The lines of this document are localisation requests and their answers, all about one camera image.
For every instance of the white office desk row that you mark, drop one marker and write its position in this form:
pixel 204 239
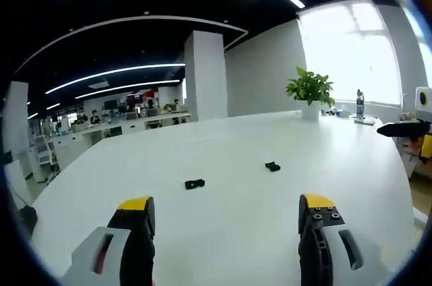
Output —
pixel 135 123

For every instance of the black plastic buckle female part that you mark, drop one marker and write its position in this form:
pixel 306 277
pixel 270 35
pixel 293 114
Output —
pixel 194 184

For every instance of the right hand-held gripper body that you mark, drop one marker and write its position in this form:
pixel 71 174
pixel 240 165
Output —
pixel 423 100

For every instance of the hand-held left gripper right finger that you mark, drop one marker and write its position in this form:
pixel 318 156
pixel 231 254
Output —
pixel 324 249

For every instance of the black flat item on table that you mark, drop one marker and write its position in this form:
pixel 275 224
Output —
pixel 365 121

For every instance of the clear water bottle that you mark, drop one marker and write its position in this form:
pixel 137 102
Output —
pixel 360 105

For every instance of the white plant pot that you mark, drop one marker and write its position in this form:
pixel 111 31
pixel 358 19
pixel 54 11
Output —
pixel 310 110

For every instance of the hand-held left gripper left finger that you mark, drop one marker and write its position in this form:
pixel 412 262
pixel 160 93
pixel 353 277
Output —
pixel 111 252

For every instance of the black object on floor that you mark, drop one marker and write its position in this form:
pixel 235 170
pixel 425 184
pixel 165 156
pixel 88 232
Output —
pixel 27 216

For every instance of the black plastic buckle male part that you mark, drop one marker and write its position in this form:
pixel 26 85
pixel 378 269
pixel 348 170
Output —
pixel 272 166

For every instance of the green potted plant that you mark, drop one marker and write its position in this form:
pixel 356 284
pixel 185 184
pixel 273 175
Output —
pixel 310 88

